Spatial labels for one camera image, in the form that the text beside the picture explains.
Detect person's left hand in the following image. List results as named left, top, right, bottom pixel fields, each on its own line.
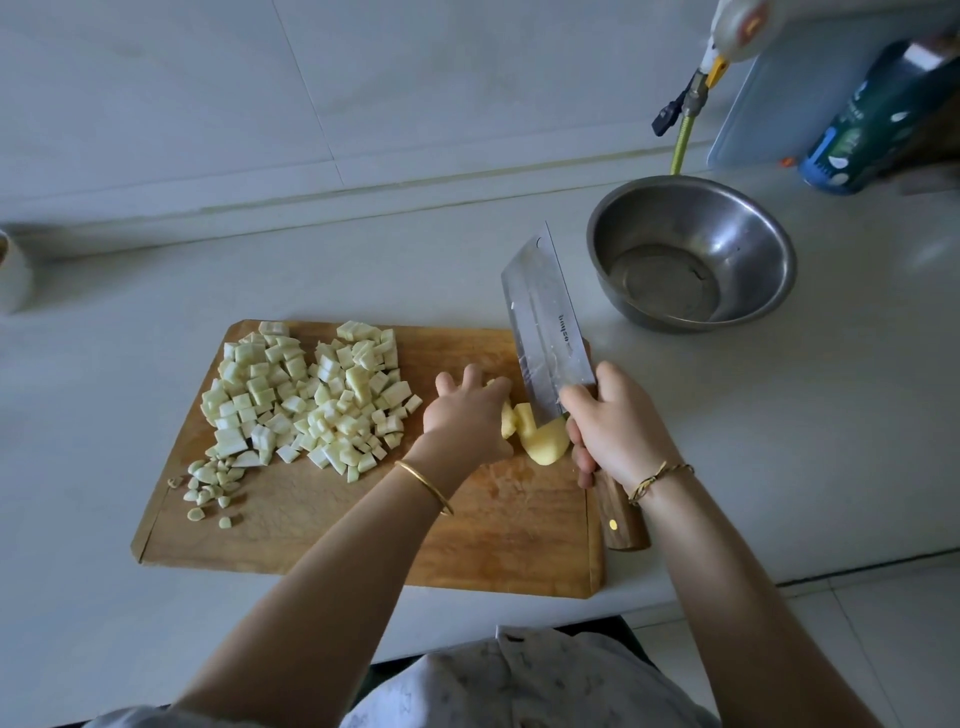
left=405, top=363, right=516, bottom=489

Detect person's right hand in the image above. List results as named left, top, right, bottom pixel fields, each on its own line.
left=558, top=360, right=684, bottom=494

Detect peeled yellow potato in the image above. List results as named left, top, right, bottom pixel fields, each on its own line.
left=499, top=399, right=573, bottom=468

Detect pile of white diced vegetable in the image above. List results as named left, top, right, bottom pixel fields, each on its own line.
left=292, top=319, right=425, bottom=485

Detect cleaver with wooden handle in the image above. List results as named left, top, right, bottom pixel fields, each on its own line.
left=499, top=225, right=651, bottom=554

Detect pile of garlic cloves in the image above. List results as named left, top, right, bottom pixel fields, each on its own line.
left=165, top=457, right=249, bottom=531

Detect person's left forearm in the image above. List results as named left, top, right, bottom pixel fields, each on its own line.
left=172, top=465, right=452, bottom=728

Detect person's right forearm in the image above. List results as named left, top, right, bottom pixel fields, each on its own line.
left=630, top=472, right=879, bottom=728

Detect gold bangle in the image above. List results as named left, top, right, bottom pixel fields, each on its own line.
left=393, top=459, right=456, bottom=518

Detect wooden cutting board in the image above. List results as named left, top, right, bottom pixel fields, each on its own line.
left=129, top=319, right=608, bottom=600

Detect deep stainless steel bowl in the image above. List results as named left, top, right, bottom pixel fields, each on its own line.
left=585, top=174, right=798, bottom=335

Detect white patterned garment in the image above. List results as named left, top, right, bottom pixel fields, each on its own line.
left=82, top=627, right=722, bottom=728

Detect light blue plastic board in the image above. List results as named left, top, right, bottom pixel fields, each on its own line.
left=705, top=15, right=960, bottom=170

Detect dark green bottle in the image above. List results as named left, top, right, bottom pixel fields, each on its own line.
left=799, top=37, right=960, bottom=195

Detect white bowl of noodles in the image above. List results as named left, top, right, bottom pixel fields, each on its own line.
left=0, top=228, right=35, bottom=317

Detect braided cord bracelet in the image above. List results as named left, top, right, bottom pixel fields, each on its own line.
left=625, top=459, right=696, bottom=507

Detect wall tap with hose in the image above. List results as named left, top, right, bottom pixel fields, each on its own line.
left=651, top=75, right=710, bottom=138

